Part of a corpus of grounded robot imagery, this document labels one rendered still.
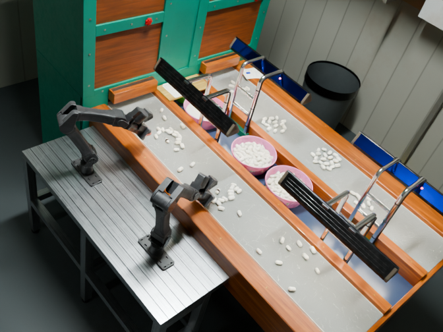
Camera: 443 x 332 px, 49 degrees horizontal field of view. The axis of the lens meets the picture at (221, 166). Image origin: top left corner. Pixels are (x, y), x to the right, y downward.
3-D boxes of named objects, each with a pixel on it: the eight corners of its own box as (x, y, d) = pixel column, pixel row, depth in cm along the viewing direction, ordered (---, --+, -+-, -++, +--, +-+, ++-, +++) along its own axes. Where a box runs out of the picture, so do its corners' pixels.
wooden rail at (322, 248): (375, 324, 225) (385, 312, 217) (149, 103, 306) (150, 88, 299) (382, 317, 228) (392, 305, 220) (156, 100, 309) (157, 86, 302)
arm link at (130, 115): (145, 109, 243) (128, 97, 234) (149, 120, 238) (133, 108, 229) (128, 123, 246) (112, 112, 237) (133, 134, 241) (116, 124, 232)
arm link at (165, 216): (159, 229, 225) (161, 187, 200) (171, 237, 223) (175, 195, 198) (151, 238, 221) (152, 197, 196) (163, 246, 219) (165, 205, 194)
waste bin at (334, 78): (345, 136, 434) (371, 83, 395) (314, 153, 407) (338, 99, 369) (308, 107, 453) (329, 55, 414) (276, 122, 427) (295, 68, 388)
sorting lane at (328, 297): (341, 355, 203) (343, 353, 201) (107, 108, 285) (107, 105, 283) (382, 317, 220) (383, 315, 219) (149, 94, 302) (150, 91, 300)
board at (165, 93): (169, 101, 293) (169, 100, 292) (154, 88, 300) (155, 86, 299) (210, 87, 312) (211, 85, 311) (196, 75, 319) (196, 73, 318)
